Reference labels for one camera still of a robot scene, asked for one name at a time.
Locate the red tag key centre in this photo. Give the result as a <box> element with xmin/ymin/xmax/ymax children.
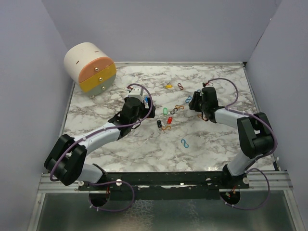
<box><xmin>167</xmin><ymin>117</ymin><xmax>173</xmax><ymax>125</ymax></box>

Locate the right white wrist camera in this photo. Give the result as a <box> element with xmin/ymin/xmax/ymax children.
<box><xmin>202</xmin><ymin>81</ymin><xmax>214</xmax><ymax>88</ymax></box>

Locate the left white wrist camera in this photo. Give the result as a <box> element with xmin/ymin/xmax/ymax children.
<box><xmin>128</xmin><ymin>87</ymin><xmax>143</xmax><ymax>102</ymax></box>

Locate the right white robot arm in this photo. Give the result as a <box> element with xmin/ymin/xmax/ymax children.
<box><xmin>189</xmin><ymin>87</ymin><xmax>277</xmax><ymax>188</ymax></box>

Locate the black tag key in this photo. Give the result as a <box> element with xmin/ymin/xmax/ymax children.
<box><xmin>156</xmin><ymin>120</ymin><xmax>162</xmax><ymax>128</ymax></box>

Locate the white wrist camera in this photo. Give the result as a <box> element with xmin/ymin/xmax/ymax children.
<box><xmin>128</xmin><ymin>87</ymin><xmax>143</xmax><ymax>102</ymax></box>
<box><xmin>202</xmin><ymin>81</ymin><xmax>214</xmax><ymax>88</ymax></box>

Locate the orange S carabiner lower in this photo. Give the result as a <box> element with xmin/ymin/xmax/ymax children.
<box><xmin>161</xmin><ymin>126</ymin><xmax>171</xmax><ymax>130</ymax></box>

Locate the round pastel drawer cabinet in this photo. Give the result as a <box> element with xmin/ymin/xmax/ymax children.
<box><xmin>64</xmin><ymin>42</ymin><xmax>116</xmax><ymax>98</ymax></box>

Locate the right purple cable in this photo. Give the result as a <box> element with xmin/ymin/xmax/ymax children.
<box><xmin>203</xmin><ymin>78</ymin><xmax>279</xmax><ymax>210</ymax></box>

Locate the black S carabiner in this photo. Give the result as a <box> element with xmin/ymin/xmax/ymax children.
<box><xmin>170</xmin><ymin>108</ymin><xmax>178</xmax><ymax>115</ymax></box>

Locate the dark red S carabiner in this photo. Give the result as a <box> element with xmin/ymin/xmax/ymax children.
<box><xmin>177</xmin><ymin>83</ymin><xmax>184</xmax><ymax>90</ymax></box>

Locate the orange s carabiner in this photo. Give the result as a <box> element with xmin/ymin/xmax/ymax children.
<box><xmin>161</xmin><ymin>126</ymin><xmax>171</xmax><ymax>130</ymax></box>
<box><xmin>197</xmin><ymin>115</ymin><xmax>208</xmax><ymax>121</ymax></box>
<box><xmin>175</xmin><ymin>105</ymin><xmax>184</xmax><ymax>109</ymax></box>

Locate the orange S carabiner right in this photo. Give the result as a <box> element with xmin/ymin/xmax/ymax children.
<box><xmin>197</xmin><ymin>115</ymin><xmax>208</xmax><ymax>121</ymax></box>

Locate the green tag key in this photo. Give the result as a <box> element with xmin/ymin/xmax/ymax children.
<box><xmin>163</xmin><ymin>107</ymin><xmax>168</xmax><ymax>115</ymax></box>

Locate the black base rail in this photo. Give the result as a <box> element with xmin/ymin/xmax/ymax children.
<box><xmin>78</xmin><ymin>171</ymin><xmax>249</xmax><ymax>201</ymax></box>

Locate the orange S carabiner centre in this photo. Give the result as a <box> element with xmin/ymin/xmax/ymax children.
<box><xmin>175</xmin><ymin>105</ymin><xmax>184</xmax><ymax>109</ymax></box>

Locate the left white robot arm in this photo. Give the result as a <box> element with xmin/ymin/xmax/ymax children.
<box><xmin>44</xmin><ymin>97</ymin><xmax>155</xmax><ymax>190</ymax></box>

